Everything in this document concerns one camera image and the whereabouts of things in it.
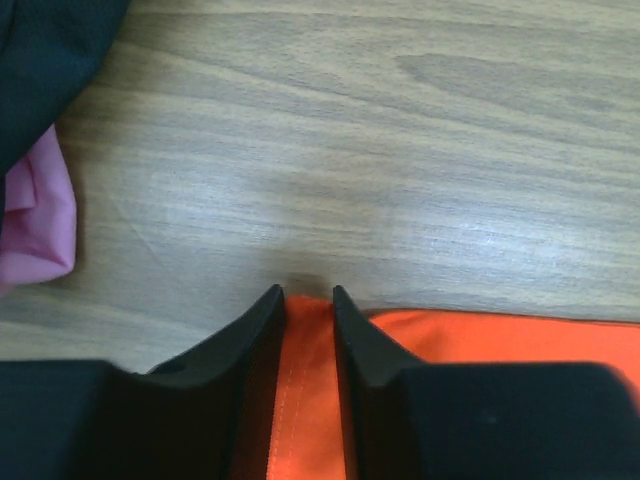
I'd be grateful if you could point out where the black folded t shirt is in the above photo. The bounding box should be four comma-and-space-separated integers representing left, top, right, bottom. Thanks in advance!
0, 0, 132, 174

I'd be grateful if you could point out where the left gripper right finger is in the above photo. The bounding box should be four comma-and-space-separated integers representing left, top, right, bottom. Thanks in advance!
333, 286, 639, 479

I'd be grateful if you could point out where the pink folded t shirt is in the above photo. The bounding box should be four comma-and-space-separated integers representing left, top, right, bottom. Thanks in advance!
1, 127, 77, 294

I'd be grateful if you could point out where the orange t shirt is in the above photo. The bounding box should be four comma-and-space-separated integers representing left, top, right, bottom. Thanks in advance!
266, 295, 639, 479

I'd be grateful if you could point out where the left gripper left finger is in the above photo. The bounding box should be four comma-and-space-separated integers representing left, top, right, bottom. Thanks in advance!
1, 286, 286, 479

